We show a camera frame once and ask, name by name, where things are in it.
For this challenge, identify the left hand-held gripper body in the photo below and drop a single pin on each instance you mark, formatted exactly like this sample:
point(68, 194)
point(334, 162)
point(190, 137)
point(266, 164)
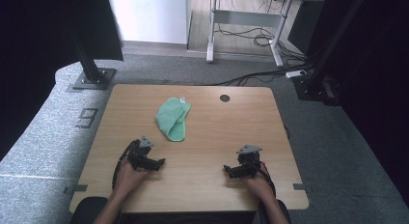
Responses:
point(140, 151)

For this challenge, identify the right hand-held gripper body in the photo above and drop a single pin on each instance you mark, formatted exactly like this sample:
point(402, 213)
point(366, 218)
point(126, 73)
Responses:
point(249, 161)

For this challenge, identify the green microfibre cloth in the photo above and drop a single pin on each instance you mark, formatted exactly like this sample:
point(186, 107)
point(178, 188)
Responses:
point(172, 121)

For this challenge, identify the dark round table grommet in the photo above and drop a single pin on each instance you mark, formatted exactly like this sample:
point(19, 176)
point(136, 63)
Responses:
point(224, 98)

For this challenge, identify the black box under desk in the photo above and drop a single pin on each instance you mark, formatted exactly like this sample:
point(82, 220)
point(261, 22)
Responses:
point(304, 27)

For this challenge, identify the white cabinet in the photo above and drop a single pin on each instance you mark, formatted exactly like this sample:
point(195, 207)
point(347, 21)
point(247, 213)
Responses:
point(148, 18)

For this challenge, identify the person's right hand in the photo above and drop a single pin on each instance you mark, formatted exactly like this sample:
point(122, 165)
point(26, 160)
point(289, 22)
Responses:
point(262, 187)

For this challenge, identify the black metal stand with base plate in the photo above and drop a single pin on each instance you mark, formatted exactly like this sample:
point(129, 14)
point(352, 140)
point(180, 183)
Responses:
point(93, 77)

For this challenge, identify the grey floor socket cover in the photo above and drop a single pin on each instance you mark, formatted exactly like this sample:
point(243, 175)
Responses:
point(87, 117)

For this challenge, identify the white power strip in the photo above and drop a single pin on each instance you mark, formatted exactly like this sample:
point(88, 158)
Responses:
point(296, 74)

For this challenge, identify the grey tape strip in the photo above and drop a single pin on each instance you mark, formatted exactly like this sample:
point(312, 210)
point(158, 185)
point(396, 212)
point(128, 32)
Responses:
point(300, 186)
point(75, 188)

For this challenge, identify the black curtain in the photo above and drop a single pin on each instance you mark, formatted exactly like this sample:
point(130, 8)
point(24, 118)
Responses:
point(38, 56)
point(379, 89)

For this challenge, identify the person's left hand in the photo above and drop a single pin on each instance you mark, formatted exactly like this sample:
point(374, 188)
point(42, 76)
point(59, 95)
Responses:
point(127, 180)

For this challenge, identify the white desk frame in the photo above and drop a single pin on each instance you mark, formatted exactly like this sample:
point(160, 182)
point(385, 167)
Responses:
point(247, 18)

